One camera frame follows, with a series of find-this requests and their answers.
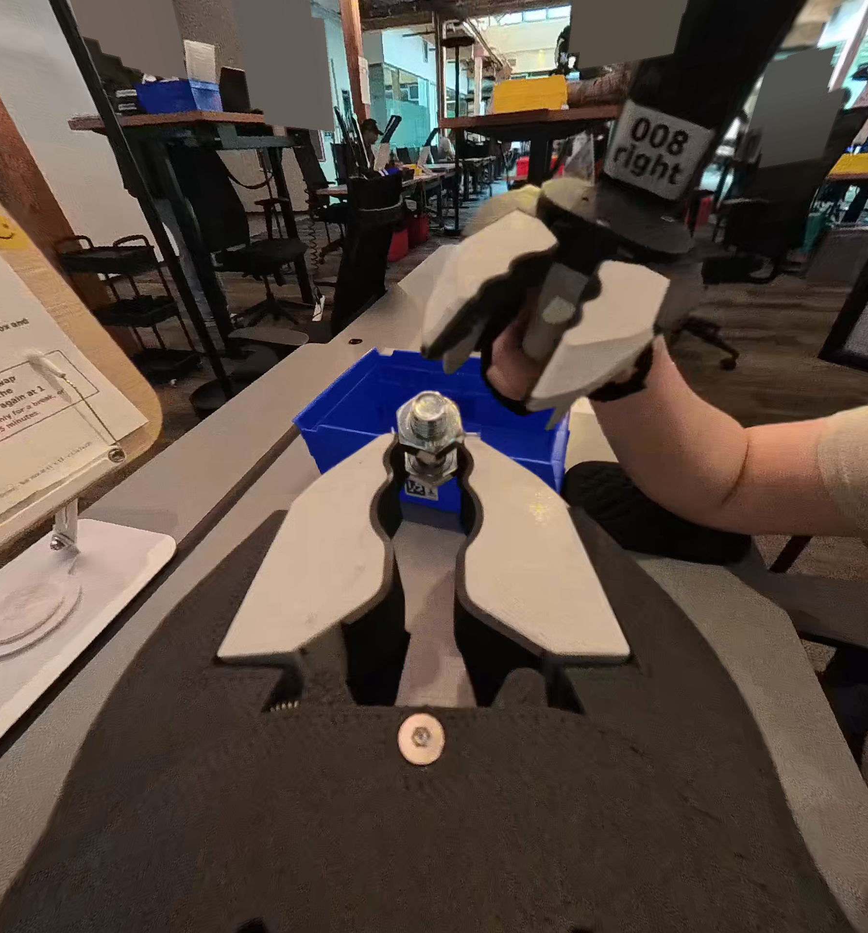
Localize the small blue storage bin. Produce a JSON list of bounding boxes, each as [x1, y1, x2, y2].
[[135, 78, 225, 116]]

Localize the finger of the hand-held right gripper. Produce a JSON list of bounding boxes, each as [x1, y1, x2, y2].
[[421, 184, 560, 374], [525, 259, 674, 432]]

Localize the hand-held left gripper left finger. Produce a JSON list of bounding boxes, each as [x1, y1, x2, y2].
[[217, 432, 406, 666]]

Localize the silver hex bolt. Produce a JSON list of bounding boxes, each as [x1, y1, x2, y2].
[[403, 394, 458, 488]]

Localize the black office chair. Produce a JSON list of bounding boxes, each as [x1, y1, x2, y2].
[[330, 171, 407, 340], [683, 171, 800, 369], [215, 197, 320, 330]]

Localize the stack of yellow bins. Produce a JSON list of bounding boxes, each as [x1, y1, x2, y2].
[[491, 76, 570, 115]]

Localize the blue plastic bin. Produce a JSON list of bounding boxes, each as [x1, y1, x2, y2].
[[293, 348, 572, 532]]

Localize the black elbow rest pad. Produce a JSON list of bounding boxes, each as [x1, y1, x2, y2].
[[561, 459, 754, 564]]

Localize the person's right forearm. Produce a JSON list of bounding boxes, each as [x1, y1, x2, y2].
[[587, 339, 846, 542]]

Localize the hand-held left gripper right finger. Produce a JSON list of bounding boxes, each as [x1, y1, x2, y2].
[[454, 435, 633, 666]]

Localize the wooden pillar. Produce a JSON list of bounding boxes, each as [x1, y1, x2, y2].
[[0, 36, 114, 314]]

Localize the black framed marker sign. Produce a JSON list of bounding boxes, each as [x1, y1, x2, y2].
[[818, 207, 868, 380]]

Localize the wooden top standing desk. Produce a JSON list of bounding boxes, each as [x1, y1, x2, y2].
[[68, 109, 318, 307]]

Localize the black pole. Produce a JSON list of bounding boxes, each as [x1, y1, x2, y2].
[[48, 0, 289, 420]]

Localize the black utility cart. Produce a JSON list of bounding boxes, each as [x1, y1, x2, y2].
[[53, 233, 203, 386]]

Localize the person's right hand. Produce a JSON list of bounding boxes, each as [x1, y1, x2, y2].
[[483, 315, 551, 409]]

